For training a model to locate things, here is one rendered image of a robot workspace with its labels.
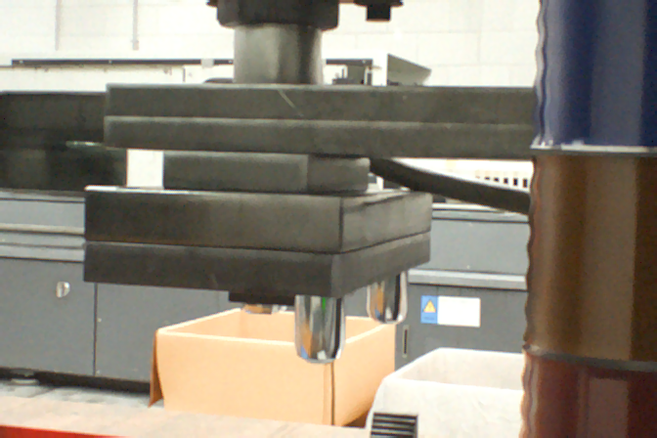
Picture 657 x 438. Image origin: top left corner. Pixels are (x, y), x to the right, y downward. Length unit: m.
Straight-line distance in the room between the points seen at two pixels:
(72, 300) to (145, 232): 5.36
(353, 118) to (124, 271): 0.10
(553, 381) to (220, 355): 2.66
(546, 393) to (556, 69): 0.06
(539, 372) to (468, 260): 4.82
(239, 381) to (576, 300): 2.65
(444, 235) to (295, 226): 4.64
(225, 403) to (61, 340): 3.04
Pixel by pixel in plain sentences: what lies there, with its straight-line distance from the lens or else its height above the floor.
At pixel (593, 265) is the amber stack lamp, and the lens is 0.19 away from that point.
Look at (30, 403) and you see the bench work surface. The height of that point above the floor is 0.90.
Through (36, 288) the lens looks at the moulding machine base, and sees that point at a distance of 5.88.
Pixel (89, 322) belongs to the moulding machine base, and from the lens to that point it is 5.74.
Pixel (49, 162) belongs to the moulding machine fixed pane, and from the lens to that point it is 5.86.
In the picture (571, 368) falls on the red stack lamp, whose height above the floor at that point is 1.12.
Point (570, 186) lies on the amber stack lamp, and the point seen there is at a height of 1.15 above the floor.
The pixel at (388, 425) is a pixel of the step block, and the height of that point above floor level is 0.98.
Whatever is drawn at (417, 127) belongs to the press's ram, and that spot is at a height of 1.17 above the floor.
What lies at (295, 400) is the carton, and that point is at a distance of 2.79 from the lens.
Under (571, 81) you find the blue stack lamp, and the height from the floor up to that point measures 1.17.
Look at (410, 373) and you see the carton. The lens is 2.98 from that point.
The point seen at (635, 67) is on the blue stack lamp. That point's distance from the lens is 0.19.
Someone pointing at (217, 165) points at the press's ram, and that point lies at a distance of 0.44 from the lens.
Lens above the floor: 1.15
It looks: 3 degrees down
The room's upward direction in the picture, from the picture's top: 2 degrees clockwise
